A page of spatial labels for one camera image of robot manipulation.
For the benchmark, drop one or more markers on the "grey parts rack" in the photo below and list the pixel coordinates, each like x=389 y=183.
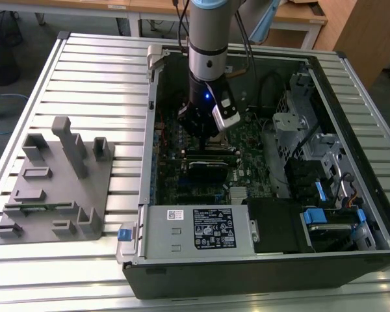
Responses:
x=61 y=195

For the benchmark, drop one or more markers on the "blue case latch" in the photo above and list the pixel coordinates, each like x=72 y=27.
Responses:
x=124 y=236

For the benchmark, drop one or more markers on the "black PC case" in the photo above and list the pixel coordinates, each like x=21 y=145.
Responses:
x=247 y=279

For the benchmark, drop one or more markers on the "green motherboard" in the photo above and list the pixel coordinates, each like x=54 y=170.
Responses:
x=253 y=169

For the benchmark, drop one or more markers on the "blue disk carrier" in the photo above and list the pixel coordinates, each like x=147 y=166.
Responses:
x=313 y=217

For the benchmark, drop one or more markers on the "CPU socket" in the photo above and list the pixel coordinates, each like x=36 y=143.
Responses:
x=229 y=143

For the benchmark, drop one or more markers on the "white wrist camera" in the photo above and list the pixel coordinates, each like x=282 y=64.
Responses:
x=226 y=117

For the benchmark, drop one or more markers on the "silver CPU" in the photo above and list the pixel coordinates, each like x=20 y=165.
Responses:
x=217 y=143

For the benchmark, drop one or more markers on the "silver chipset heatsink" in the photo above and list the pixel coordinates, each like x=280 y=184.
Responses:
x=239 y=193

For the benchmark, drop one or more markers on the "grey power supply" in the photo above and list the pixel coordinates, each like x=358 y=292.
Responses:
x=162 y=240

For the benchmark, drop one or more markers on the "metal drive cage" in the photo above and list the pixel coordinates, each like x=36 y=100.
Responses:
x=289 y=123

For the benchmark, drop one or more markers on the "black graphics card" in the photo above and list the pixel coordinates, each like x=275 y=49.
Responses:
x=208 y=174

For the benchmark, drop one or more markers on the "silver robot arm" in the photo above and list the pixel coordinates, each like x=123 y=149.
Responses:
x=208 y=39

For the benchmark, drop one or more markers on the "black plastic shroud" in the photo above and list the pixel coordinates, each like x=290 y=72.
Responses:
x=273 y=227

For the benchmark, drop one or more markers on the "black RAM slot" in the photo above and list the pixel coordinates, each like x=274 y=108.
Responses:
x=221 y=150

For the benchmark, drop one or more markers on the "wooden cabinet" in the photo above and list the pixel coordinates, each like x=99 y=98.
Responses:
x=370 y=32

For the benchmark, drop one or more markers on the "black drive bay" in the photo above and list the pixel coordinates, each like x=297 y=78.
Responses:
x=302 y=175

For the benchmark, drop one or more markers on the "black office chair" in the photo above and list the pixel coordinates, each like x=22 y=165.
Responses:
x=5 y=70

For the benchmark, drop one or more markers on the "grey metal bay bracket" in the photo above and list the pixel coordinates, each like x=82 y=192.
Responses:
x=300 y=84

